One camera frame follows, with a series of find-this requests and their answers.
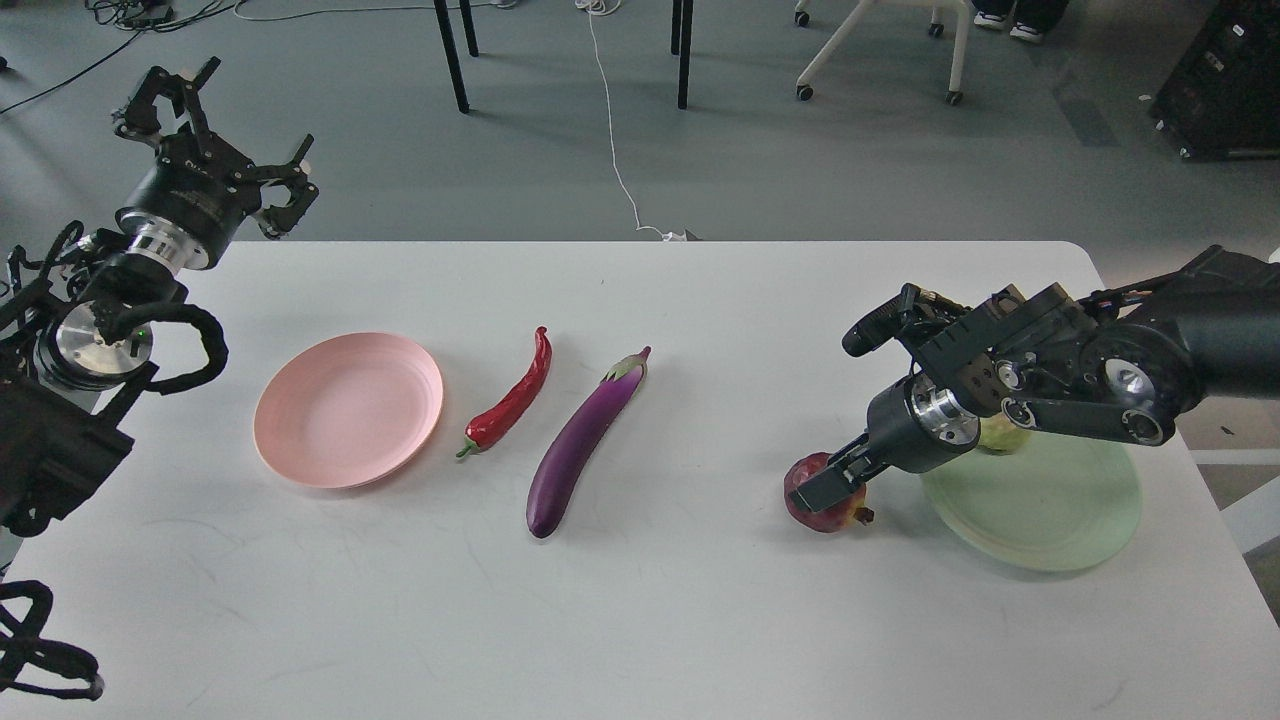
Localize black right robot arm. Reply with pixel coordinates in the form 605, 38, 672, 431
787, 245, 1279, 512

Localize green pink fruit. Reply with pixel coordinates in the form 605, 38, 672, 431
977, 414, 1033, 454

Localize black cables on floor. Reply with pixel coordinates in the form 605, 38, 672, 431
0, 0, 500, 117

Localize green plate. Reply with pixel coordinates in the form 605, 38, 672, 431
920, 434, 1143, 573

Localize pink plate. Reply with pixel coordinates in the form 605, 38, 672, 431
252, 332, 445, 489

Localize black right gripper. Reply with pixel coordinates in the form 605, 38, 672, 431
788, 375, 980, 514

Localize black table legs left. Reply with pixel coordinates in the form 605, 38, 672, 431
431, 0, 479, 115

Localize black table legs right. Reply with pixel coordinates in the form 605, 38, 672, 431
669, 0, 694, 110

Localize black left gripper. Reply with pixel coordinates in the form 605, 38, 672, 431
111, 56, 319, 272

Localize white office chair base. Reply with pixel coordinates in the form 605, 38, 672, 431
794, 0, 972, 108

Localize person's shoes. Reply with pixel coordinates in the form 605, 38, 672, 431
973, 10, 1044, 45

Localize black table legs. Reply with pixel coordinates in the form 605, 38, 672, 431
431, 0, 479, 115
669, 0, 694, 110

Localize white cable on floor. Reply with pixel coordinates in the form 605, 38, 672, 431
575, 0, 687, 243

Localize red chili pepper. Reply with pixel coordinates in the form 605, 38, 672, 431
454, 325, 554, 459

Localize black equipment case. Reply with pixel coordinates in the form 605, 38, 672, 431
1149, 1, 1279, 161

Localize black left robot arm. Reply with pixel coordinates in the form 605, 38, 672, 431
1, 58, 317, 539

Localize dark red pomegranate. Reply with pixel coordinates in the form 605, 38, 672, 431
782, 452, 874, 533

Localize purple eggplant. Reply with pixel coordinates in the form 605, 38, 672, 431
526, 346, 652, 539

